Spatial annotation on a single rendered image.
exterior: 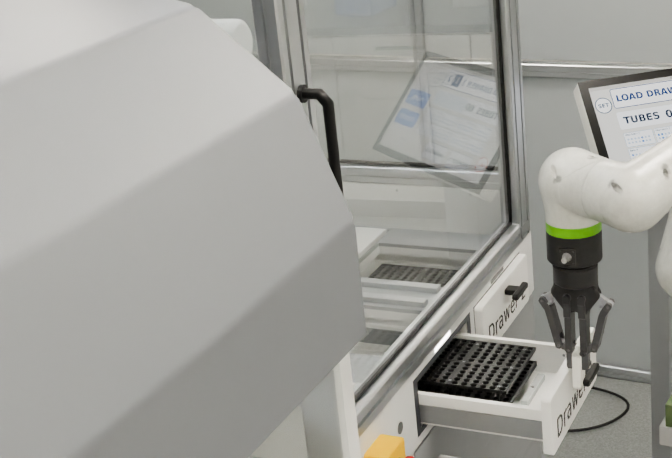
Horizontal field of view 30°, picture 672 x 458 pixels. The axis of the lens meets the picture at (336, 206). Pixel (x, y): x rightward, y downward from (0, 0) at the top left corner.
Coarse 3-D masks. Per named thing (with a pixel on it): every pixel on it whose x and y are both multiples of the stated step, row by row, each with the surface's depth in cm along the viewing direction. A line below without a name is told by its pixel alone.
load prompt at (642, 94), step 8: (616, 88) 292; (624, 88) 292; (632, 88) 292; (640, 88) 292; (648, 88) 292; (656, 88) 293; (664, 88) 293; (616, 96) 291; (624, 96) 291; (632, 96) 291; (640, 96) 291; (648, 96) 292; (656, 96) 292; (664, 96) 292; (616, 104) 290; (624, 104) 290; (632, 104) 290; (640, 104) 291
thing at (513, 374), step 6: (528, 348) 231; (534, 348) 231; (522, 354) 229; (528, 354) 229; (522, 360) 227; (528, 360) 227; (516, 366) 225; (522, 366) 224; (510, 372) 223; (516, 372) 222; (504, 378) 221; (510, 378) 222; (516, 378) 221; (504, 384) 219; (510, 384) 219; (498, 390) 217; (504, 390) 217
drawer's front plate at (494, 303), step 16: (512, 272) 259; (496, 288) 251; (528, 288) 270; (480, 304) 245; (496, 304) 250; (512, 304) 260; (480, 320) 244; (496, 320) 251; (512, 320) 261; (496, 336) 252
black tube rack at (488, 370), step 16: (448, 352) 233; (464, 352) 233; (480, 352) 231; (496, 352) 231; (512, 352) 230; (432, 368) 228; (448, 368) 227; (464, 368) 227; (480, 368) 225; (496, 368) 225; (528, 368) 230; (432, 384) 223; (448, 384) 221; (464, 384) 221; (480, 384) 220; (496, 384) 220; (496, 400) 220; (512, 400) 220
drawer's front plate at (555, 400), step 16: (592, 336) 229; (592, 352) 230; (560, 368) 216; (560, 384) 211; (592, 384) 231; (544, 400) 207; (560, 400) 212; (544, 416) 208; (544, 432) 209; (544, 448) 210
